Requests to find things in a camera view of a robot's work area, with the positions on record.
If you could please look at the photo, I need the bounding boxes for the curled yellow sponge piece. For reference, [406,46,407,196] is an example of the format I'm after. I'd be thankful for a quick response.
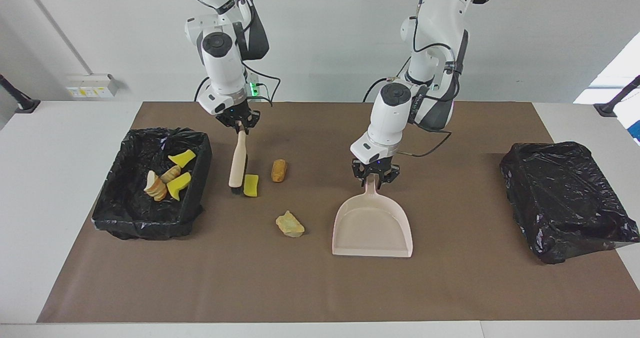
[166,172,192,201]

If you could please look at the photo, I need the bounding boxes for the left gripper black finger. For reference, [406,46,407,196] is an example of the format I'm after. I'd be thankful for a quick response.
[382,164,401,188]
[351,160,368,188]

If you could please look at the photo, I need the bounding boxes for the bin lined with black bag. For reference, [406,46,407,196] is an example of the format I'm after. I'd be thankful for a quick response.
[91,127,213,241]
[499,141,640,265]

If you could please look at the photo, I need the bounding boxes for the brown table mat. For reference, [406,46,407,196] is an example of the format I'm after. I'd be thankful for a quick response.
[36,101,640,324]

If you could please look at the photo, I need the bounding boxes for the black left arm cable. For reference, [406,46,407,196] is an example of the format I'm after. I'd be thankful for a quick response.
[400,0,468,159]

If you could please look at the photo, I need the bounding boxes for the beige hand brush black bristles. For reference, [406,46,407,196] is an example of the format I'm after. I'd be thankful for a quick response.
[228,123,249,195]

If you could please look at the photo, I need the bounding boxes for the blue white box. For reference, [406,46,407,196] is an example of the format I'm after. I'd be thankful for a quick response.
[620,100,640,145]

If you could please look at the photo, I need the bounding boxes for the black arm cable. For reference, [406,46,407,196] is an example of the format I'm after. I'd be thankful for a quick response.
[400,0,468,159]
[177,0,282,108]

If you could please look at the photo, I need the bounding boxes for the white wall cable conduit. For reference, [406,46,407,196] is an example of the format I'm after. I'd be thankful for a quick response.
[19,0,94,77]

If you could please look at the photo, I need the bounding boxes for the black left base cable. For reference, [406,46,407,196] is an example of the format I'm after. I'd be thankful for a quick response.
[362,77,396,102]

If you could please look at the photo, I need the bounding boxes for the white wall socket box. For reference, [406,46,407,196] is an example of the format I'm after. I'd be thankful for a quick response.
[65,74,119,99]

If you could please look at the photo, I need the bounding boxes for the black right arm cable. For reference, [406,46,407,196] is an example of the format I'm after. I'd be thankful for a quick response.
[177,0,282,108]

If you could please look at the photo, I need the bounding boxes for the pale beige sponge chunk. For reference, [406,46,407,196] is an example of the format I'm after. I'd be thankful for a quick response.
[275,210,305,238]

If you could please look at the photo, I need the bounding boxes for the beige plastic dustpan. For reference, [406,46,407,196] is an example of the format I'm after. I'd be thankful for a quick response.
[332,174,414,258]

